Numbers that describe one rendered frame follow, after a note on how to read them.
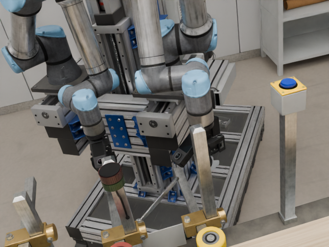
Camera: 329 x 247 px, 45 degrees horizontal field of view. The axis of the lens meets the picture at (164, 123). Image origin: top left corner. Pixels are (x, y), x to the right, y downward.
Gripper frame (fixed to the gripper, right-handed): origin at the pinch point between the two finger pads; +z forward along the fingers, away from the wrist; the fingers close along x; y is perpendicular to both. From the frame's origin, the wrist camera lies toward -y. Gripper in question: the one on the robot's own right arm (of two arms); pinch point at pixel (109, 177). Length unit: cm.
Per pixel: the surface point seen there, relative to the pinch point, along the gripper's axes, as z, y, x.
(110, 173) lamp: -32.1, -37.8, -4.0
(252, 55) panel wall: 80, 216, -145
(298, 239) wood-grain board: -7, -54, -46
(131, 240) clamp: -2.0, -33.8, -3.6
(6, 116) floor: 83, 227, 95
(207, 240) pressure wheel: -8, -47, -24
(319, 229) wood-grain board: -7, -53, -53
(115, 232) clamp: -4.4, -31.1, 0.5
